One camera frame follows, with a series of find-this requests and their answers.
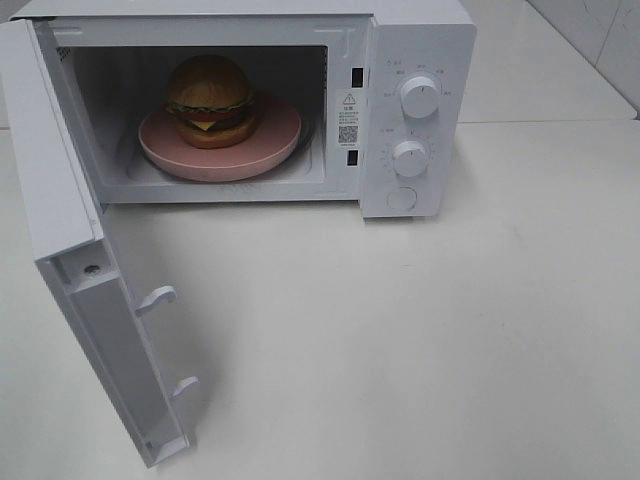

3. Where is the round white door release button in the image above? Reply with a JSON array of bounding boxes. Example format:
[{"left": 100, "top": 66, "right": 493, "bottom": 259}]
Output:
[{"left": 387, "top": 187, "right": 417, "bottom": 211}]

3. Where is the pink round plate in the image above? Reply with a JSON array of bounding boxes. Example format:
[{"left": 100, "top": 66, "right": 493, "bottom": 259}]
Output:
[{"left": 138, "top": 94, "right": 302, "bottom": 182}]

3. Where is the white timer knob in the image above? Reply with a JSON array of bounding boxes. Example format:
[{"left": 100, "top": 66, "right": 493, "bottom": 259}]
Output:
[{"left": 392, "top": 140, "right": 428, "bottom": 178}]

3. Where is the burger with sesame bun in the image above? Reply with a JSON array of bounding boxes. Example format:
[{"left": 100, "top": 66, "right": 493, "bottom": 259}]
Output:
[{"left": 165, "top": 55, "right": 257, "bottom": 149}]

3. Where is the white microwave door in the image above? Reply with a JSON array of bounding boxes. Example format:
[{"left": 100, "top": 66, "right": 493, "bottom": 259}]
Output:
[{"left": 1, "top": 19, "right": 189, "bottom": 466}]

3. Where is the white microwave oven body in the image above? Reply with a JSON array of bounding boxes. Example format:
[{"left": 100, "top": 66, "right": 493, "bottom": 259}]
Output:
[{"left": 8, "top": 1, "right": 476, "bottom": 217}]

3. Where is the upper white power knob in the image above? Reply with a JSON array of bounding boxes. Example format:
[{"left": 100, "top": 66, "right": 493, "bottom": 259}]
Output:
[{"left": 399, "top": 72, "right": 441, "bottom": 119}]

